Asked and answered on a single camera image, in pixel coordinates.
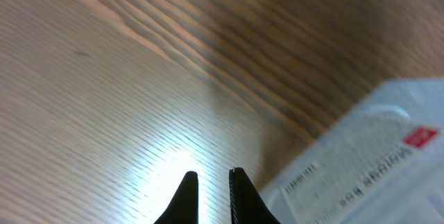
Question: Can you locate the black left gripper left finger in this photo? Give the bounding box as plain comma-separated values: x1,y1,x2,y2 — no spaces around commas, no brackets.
155,171,198,224

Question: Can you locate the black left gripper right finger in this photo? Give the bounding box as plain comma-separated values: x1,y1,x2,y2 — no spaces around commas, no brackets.
229,167,280,224

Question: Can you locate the clear plastic container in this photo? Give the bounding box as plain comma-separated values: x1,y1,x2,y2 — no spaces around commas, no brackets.
262,78,443,224

